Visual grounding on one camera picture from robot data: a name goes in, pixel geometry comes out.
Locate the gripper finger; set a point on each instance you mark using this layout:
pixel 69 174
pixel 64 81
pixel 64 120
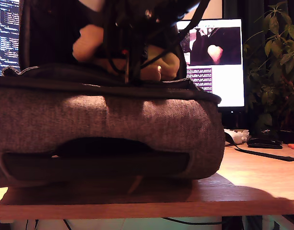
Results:
pixel 127 69
pixel 136 62

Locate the pair of cream socks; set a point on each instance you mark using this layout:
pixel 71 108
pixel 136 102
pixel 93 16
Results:
pixel 87 45

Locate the grey fabric backpack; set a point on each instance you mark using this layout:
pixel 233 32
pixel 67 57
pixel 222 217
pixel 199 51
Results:
pixel 89 119

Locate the monitor with white purple screen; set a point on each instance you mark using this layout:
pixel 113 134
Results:
pixel 228 83

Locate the monitor with dark code screen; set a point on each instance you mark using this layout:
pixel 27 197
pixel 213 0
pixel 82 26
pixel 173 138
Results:
pixel 5 36

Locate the white game controller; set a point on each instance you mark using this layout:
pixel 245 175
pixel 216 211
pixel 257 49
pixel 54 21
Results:
pixel 238 137

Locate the green leafy house plant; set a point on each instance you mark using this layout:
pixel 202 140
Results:
pixel 274 48

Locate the black plant pot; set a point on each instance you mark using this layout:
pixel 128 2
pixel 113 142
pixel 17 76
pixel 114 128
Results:
pixel 290 135

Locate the dark table leg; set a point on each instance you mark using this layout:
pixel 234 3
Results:
pixel 232 224

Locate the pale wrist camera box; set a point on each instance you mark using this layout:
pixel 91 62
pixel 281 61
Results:
pixel 94 4

